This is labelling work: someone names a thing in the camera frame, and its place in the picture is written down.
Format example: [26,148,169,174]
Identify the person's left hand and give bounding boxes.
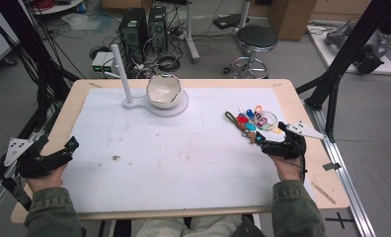
[25,163,68,194]

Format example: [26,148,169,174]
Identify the grey tape piece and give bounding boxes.
[322,161,343,172]

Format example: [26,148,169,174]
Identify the clear plastic sheet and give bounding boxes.
[60,12,114,34]

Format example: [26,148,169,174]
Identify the white stand with post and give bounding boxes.
[110,43,190,119]

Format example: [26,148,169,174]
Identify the person's right hand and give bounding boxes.
[271,154,305,183]

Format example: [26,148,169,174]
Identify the slim black computer tower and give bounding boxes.
[147,5,169,53]

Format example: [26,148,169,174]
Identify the black metal frame with cables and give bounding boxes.
[0,0,83,198]

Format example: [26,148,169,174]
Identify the thin wooden stick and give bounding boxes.
[310,181,338,205]

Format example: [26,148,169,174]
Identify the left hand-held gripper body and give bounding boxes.
[4,137,73,179]

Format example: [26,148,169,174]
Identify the white desk leg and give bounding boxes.
[238,0,253,30]
[183,0,201,64]

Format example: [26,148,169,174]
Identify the person's light trousers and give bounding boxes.
[130,214,245,237]

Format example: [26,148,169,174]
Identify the key ring with colourful tags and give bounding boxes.
[235,104,284,135]

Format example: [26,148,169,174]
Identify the white bowl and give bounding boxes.
[146,73,183,110]

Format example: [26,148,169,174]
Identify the coiled black cable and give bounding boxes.
[156,51,183,73]

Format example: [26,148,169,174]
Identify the grey machine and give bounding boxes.
[324,22,390,75]

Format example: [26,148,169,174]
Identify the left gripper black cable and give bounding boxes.
[0,174,33,212]

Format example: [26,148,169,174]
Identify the wooden table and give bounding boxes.
[10,78,352,225]

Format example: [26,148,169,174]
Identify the black round stool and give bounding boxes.
[222,25,279,80]

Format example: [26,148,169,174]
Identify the white board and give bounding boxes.
[306,24,391,77]

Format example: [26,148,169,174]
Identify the cardboard box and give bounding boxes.
[268,0,318,41]

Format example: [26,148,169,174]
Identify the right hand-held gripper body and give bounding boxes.
[261,120,328,161]

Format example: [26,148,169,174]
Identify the black flat device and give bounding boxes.
[212,13,251,31]

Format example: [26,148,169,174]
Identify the white table mat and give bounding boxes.
[61,86,317,213]

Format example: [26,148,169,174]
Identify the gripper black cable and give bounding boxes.
[0,174,33,212]
[297,153,309,184]

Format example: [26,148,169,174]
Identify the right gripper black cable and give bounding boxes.
[297,153,309,184]

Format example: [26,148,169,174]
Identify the white round table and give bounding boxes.
[31,0,87,16]

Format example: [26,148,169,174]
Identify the small white power box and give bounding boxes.
[102,51,119,79]
[91,51,107,79]

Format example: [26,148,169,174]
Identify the large black computer tower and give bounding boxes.
[117,7,150,67]

